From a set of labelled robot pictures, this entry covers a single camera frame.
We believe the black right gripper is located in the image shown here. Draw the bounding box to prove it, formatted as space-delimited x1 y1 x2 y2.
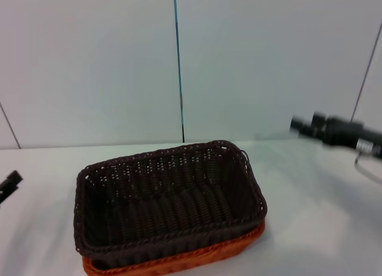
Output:
289 111 382 158

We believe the dark brown woven plastic basket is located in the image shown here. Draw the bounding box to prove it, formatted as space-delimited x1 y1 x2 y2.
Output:
73 139 269 263

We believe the orange woven plastic basket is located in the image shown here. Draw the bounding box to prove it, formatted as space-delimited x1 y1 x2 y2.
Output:
81 218 266 276

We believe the blue wall seam strip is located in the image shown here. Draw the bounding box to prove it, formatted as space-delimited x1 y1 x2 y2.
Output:
172 0 186 143

